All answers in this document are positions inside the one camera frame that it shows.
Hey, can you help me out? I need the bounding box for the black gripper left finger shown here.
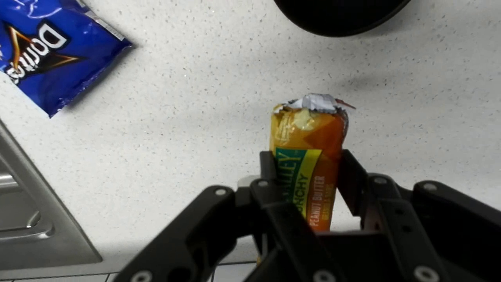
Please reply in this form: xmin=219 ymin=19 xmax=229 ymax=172
xmin=113 ymin=150 xmax=319 ymax=282

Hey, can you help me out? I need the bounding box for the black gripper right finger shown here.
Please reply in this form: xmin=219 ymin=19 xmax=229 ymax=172
xmin=335 ymin=149 xmax=501 ymax=282

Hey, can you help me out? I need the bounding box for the yellow granola bar packet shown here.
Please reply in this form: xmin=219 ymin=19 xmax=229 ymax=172
xmin=268 ymin=91 xmax=359 ymax=233

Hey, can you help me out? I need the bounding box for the black bowl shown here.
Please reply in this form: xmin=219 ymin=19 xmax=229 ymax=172
xmin=273 ymin=0 xmax=413 ymax=39

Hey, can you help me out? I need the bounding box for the stainless steel sink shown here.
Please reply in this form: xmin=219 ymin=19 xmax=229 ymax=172
xmin=0 ymin=118 xmax=122 ymax=282

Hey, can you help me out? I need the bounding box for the blue Doritos chips bag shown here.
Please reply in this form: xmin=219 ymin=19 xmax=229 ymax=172
xmin=0 ymin=0 xmax=135 ymax=119

